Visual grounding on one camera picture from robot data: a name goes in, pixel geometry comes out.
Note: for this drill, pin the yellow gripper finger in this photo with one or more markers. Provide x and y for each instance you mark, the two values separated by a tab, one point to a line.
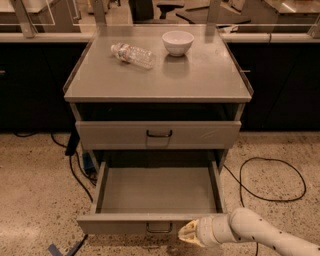
189	230
191	240

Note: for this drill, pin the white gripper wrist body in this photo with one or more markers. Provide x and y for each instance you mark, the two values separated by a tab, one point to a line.
206	230

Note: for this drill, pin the grey drawer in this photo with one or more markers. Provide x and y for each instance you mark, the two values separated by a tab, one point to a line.
152	200
168	135

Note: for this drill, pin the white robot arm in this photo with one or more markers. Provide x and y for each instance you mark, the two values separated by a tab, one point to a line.
244	225

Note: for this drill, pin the grey drawer cabinet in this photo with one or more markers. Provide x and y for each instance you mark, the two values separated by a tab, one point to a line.
205	84

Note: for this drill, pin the grey top drawer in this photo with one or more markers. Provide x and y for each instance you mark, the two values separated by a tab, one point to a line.
168	135

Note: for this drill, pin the blue power adapter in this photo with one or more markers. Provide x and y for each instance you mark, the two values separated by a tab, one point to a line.
88	165

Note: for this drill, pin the blue tape on floor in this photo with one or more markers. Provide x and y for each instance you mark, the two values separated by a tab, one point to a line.
54	251

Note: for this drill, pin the clear plastic water bottle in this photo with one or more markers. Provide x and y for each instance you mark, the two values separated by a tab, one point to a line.
133	55

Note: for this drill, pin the white ceramic bowl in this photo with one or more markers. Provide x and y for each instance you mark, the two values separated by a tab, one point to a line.
177	43

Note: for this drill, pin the black office chair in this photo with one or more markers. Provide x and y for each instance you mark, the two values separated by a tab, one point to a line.
142	11

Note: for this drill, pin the white counter rail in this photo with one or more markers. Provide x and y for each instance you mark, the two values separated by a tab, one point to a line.
227	37

